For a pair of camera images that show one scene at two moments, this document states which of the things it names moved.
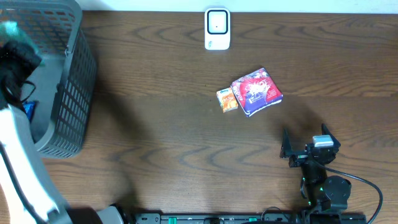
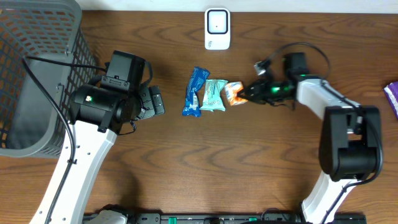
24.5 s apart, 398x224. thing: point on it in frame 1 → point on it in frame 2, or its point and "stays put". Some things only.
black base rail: (249, 218) stays put
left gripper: (18, 62) → (152, 101)
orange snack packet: (227, 99) → (232, 89)
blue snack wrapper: (29, 107) → (198, 76)
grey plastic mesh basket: (59, 109) stays put
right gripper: (298, 158) → (256, 89)
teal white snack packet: (10, 31) → (212, 100)
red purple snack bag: (257, 92) → (391, 91)
